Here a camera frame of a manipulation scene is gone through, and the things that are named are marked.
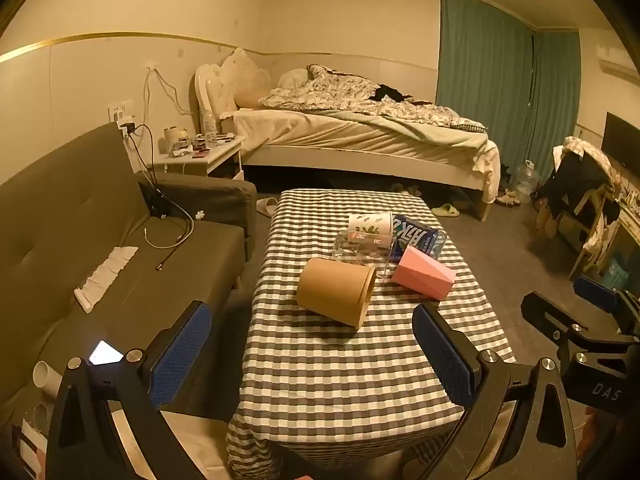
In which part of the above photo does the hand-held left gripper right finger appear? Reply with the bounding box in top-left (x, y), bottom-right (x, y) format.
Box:
top-left (400, 302), bottom-right (581, 480)

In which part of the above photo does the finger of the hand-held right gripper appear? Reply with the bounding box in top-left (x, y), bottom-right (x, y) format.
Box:
top-left (521, 291), bottom-right (640, 347)
top-left (573, 274), bottom-right (640, 323)

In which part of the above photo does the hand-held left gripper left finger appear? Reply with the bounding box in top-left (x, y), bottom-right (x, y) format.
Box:
top-left (47, 301), bottom-right (213, 480)

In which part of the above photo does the brown paper cup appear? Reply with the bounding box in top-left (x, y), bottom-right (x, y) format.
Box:
top-left (296, 257), bottom-right (377, 331)

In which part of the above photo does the white paper cup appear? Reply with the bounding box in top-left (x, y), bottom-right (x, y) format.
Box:
top-left (32, 360), bottom-right (64, 397)

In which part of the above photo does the white printed cup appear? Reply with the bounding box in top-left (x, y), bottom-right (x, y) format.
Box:
top-left (347, 212), bottom-right (396, 239)

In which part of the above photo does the wooden chair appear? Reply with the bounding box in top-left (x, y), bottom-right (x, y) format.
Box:
top-left (537, 135), bottom-right (623, 282)

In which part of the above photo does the lit phone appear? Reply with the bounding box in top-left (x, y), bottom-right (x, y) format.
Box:
top-left (89, 340), bottom-right (125, 366)

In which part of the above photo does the pink box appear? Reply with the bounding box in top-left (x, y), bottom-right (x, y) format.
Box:
top-left (391, 246), bottom-right (457, 302)

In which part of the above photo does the table with checkered cloth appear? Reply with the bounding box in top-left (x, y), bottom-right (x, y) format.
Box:
top-left (226, 188), bottom-right (518, 480)

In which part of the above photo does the white paper strip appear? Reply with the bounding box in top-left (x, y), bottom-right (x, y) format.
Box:
top-left (74, 246), bottom-right (139, 314)

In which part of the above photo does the dark jacket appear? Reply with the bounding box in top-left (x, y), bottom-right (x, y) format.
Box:
top-left (542, 147), bottom-right (617, 212)

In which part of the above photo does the blue snack packet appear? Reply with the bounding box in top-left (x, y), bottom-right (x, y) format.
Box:
top-left (391, 214), bottom-right (447, 261)

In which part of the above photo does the large water jug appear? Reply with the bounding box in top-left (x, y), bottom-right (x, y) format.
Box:
top-left (511, 160), bottom-right (541, 202)

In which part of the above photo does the clear plastic box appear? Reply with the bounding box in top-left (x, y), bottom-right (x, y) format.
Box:
top-left (332, 229), bottom-right (402, 282)

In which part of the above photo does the black television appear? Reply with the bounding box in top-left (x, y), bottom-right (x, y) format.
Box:
top-left (600, 111), bottom-right (640, 175)

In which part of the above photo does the grey sofa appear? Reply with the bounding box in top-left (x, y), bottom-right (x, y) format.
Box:
top-left (0, 122), bottom-right (258, 443)

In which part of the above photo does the white nightstand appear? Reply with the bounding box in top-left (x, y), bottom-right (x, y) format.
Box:
top-left (151, 135), bottom-right (247, 181)

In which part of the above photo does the white air conditioner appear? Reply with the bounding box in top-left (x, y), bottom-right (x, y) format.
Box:
top-left (596, 42), bottom-right (640, 80)

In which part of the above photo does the white bed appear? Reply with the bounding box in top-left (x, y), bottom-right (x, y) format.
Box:
top-left (194, 48), bottom-right (501, 222)

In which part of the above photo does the teal curtain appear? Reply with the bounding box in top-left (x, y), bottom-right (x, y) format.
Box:
top-left (435, 0), bottom-right (584, 182)

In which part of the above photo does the black garment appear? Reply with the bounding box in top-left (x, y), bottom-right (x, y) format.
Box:
top-left (369, 83), bottom-right (417, 104)

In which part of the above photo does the floral blanket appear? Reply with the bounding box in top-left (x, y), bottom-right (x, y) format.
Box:
top-left (259, 64), bottom-right (489, 134)

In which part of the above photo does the white pillow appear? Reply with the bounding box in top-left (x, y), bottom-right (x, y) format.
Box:
top-left (277, 68), bottom-right (312, 89)

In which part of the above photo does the white charging cable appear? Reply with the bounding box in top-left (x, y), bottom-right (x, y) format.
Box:
top-left (143, 209), bottom-right (197, 251)

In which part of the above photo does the black charger with cable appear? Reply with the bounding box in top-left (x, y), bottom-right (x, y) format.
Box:
top-left (131, 124), bottom-right (195, 271)

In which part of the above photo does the wall socket with plug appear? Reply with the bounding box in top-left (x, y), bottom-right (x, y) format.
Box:
top-left (107, 101), bottom-right (137, 137)

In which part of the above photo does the white wall cable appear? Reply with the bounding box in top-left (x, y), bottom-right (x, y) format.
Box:
top-left (143, 62), bottom-right (195, 122)

